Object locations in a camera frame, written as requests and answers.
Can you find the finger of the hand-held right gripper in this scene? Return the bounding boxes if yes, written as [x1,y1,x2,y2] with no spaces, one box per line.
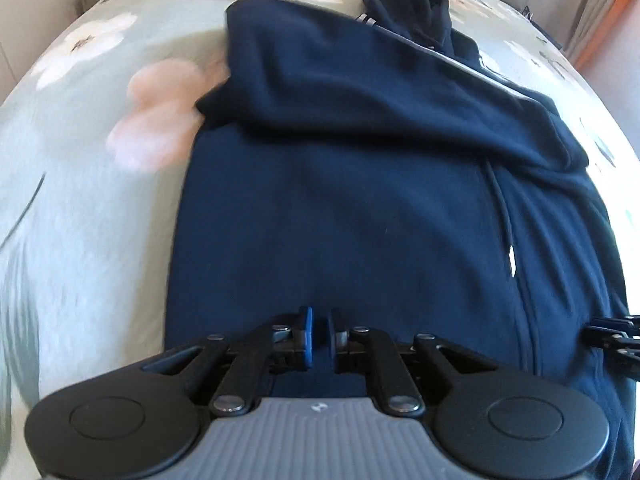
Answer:
[584,314,640,367]

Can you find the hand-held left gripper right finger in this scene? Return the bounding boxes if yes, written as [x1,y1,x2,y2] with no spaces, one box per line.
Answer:
[326,308,501,417]

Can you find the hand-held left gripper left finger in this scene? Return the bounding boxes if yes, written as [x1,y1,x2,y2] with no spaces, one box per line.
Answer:
[142,306,315,417]

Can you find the navy blue hoodie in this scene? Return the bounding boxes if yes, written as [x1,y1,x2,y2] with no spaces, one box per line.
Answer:
[162,0,635,480]

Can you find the floral green bedspread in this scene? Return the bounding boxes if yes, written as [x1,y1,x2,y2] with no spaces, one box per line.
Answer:
[0,0,640,480]

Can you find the orange curtain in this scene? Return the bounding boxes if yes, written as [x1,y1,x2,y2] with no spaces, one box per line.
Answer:
[564,0,632,67]

